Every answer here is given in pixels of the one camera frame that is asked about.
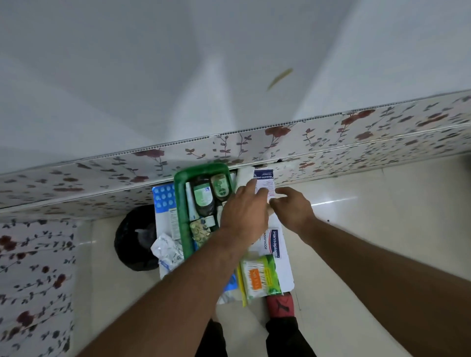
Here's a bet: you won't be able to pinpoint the small dark bottle pale label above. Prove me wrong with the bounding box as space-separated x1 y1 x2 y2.
210 173 232 202

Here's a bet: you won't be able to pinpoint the person's right hand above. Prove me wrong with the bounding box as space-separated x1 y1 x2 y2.
269 187 317 236

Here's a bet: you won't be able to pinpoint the dark bottle green label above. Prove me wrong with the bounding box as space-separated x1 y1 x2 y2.
192 178 216 218

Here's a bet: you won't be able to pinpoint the green plastic basket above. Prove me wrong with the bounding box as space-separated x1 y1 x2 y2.
174 163 237 260

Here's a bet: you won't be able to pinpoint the white plaster strip packet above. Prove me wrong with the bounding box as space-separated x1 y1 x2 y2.
254 169 277 202

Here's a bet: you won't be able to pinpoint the small white medicine box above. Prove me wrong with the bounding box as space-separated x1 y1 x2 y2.
167 208 181 240

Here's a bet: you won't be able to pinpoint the blue dotted blister pack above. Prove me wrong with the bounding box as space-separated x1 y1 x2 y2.
152 183 177 214

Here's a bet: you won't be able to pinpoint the crumpled white wrapper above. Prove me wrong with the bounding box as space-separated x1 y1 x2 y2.
150 233 185 273

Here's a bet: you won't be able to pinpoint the black trousers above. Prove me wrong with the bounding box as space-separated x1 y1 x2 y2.
194 316 318 357

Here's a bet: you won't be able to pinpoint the person's left hand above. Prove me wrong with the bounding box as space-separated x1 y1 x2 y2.
219 179 270 248

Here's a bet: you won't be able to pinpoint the black bin bag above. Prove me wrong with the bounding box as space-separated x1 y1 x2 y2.
114 204 161 272

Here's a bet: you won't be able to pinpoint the white ointment tube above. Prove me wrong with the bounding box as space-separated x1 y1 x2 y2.
185 182 199 222

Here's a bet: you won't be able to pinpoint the red shoe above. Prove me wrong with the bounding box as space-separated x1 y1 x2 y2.
265 292 296 319

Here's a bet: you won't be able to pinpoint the person's right forearm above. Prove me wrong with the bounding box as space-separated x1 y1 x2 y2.
297 217 471 357

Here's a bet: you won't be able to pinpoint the person's left forearm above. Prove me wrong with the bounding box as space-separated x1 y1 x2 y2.
77 230 255 357

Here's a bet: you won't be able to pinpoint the white plaster packet blue label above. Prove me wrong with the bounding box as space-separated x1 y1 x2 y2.
254 214 283 260

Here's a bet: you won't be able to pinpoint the gold pill blister pack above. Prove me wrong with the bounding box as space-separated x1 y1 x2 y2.
189 219 212 248

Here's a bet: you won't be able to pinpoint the green cotton swab packet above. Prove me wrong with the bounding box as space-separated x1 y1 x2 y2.
241 255 283 299

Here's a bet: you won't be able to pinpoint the short floral patterned panel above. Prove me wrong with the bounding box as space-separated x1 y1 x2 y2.
0 218 79 357

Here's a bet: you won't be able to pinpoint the long floral patterned panel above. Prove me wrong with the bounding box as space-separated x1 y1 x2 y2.
0 90 471 222

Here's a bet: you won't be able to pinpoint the white gauze roll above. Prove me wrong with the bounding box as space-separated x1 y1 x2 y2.
234 166 256 192

